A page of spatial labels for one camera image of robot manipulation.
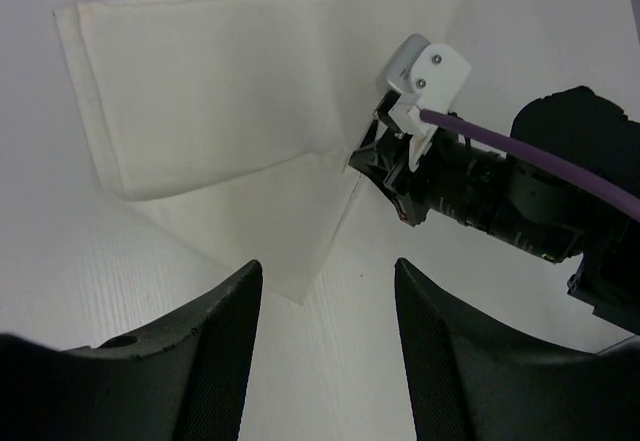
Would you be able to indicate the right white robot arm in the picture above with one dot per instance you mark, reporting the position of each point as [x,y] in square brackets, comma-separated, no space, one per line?
[563,183]

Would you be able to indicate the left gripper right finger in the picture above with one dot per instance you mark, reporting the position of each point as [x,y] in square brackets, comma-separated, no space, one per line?
[472,377]

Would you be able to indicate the white cloth napkin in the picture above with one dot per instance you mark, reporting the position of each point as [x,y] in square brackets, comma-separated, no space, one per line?
[229,123]

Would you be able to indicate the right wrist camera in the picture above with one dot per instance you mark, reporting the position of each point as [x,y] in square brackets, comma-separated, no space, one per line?
[419,76]

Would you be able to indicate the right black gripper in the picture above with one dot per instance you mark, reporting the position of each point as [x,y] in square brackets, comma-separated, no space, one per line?
[453,178]

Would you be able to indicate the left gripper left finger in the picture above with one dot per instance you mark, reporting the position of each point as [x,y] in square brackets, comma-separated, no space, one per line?
[183,376]

